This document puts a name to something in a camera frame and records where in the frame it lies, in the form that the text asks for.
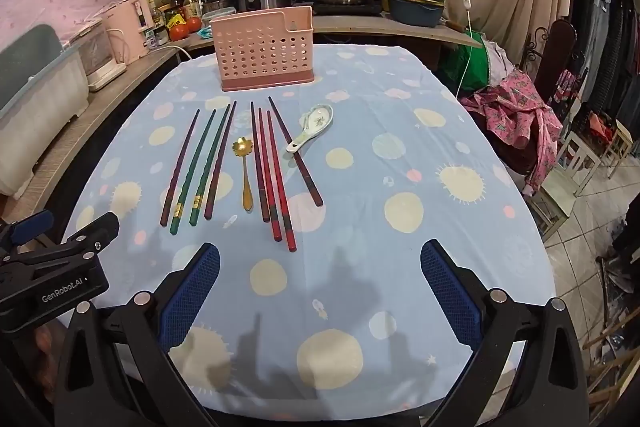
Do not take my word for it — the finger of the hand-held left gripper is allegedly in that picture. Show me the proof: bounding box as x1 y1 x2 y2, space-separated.
0 209 55 254
64 212 121 254

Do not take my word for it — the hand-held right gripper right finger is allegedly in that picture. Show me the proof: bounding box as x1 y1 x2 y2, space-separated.
420 239 589 427

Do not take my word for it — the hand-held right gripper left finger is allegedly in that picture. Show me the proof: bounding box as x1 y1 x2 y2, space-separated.
52 242 222 427

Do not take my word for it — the purple chopstick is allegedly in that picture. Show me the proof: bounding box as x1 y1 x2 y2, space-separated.
159 108 201 227
203 101 238 221

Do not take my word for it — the green chopstick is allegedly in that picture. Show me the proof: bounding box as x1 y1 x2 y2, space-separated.
169 109 217 238
188 103 232 228

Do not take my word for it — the red chopstick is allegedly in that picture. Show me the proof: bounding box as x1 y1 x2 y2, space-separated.
257 107 283 242
266 110 298 254

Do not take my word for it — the dark brown chopstick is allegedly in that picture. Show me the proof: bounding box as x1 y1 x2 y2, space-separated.
268 96 324 208
250 101 271 224

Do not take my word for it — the gold metal spoon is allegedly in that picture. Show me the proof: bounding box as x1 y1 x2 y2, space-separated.
232 137 253 212

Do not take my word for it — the white ceramic soup spoon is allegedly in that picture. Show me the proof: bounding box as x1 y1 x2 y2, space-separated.
285 103 335 154

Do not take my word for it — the pink perforated utensil holder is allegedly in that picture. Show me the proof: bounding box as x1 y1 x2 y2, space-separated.
210 5 316 92

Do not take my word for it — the translucent plastic storage bin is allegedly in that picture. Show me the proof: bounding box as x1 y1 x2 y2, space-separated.
0 24 91 195

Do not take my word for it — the blue dotted tablecloth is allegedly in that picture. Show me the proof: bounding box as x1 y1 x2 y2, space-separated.
62 43 558 413

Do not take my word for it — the cream wooden stool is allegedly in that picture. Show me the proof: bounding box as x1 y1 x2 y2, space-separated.
527 132 601 243

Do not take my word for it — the white mesh appliance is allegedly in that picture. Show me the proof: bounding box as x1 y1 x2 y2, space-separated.
70 19 128 92

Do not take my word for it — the pink electric kettle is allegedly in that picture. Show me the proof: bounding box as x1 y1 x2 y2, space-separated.
102 0 156 62

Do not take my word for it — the pink floral garment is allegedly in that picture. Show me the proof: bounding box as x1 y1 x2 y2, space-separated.
460 69 568 198

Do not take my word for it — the green bag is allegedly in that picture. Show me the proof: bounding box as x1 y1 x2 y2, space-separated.
442 34 493 98

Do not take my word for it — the white cloth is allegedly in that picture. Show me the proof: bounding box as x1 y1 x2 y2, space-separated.
482 39 521 78

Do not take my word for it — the clear food container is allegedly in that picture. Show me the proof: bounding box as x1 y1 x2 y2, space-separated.
201 7 237 28

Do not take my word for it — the dark wooden chair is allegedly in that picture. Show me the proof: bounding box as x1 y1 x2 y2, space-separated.
520 19 591 108

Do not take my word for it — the blue bowl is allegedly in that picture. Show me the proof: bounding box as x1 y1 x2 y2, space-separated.
389 0 446 28

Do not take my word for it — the black induction cooker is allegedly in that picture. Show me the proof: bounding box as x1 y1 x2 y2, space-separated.
312 1 383 16

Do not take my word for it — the row of hanging clothes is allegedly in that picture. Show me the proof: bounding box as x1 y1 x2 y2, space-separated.
565 0 640 138

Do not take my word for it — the white kettle power cable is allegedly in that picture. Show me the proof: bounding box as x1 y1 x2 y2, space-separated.
149 45 194 58

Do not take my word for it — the white cable with switch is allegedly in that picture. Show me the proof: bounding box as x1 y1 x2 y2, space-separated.
446 0 475 100

